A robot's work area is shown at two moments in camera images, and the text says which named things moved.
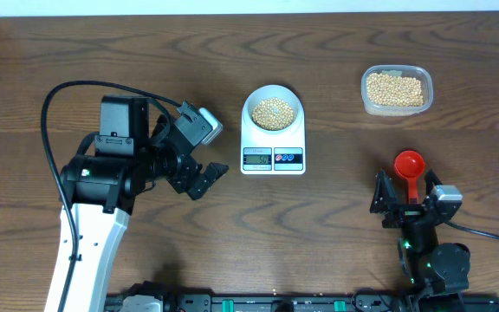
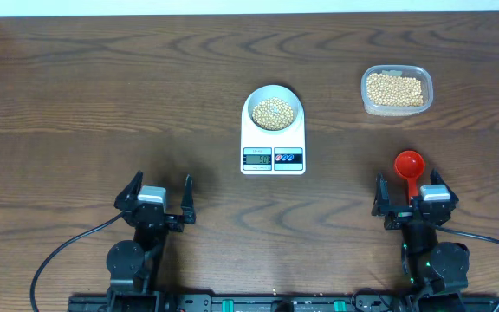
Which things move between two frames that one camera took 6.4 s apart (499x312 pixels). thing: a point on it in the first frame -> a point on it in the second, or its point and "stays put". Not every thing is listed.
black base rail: x=330 y=302 stays put
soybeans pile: x=394 y=90 stays put
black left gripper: x=182 y=178 -> x=188 y=217
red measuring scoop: x=410 y=165 stays put
